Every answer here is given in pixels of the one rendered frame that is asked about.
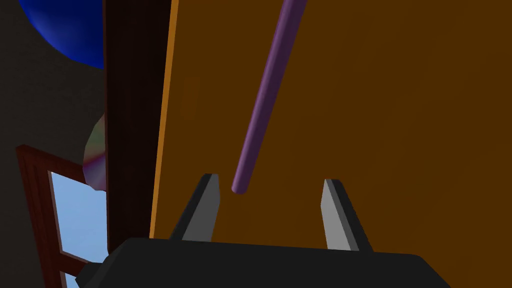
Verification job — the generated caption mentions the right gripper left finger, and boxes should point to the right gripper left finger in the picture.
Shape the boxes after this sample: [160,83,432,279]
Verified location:
[168,173,221,243]

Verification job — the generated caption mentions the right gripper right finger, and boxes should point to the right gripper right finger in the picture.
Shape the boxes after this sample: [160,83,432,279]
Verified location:
[320,178,375,253]

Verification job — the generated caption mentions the orange-brown door leaf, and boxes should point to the orange-brown door leaf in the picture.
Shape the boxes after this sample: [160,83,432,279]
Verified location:
[149,0,512,288]

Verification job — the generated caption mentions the grey iridescent round object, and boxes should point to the grey iridescent round object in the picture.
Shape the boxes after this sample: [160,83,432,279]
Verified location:
[82,113,107,192]

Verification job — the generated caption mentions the blue ball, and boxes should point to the blue ball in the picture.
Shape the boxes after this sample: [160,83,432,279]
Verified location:
[18,0,105,71]

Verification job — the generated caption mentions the window with red-brown frame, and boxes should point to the window with red-brown frame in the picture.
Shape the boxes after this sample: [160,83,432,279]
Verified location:
[15,144,110,288]

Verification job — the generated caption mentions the purple bar handle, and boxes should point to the purple bar handle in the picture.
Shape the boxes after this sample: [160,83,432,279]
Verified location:
[231,0,309,196]

